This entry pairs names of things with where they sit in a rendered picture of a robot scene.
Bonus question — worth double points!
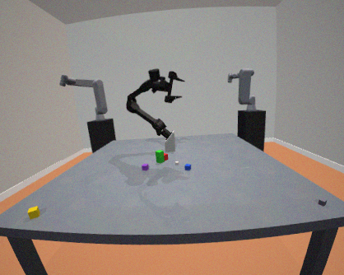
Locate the small purple block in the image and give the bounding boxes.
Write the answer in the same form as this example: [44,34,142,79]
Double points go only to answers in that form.
[142,164,149,171]

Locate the green block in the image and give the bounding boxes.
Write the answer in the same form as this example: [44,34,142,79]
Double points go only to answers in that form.
[156,150,164,158]
[156,157,165,163]

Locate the small yellow block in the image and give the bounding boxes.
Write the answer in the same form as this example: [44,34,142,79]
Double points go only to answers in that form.
[28,206,40,219]

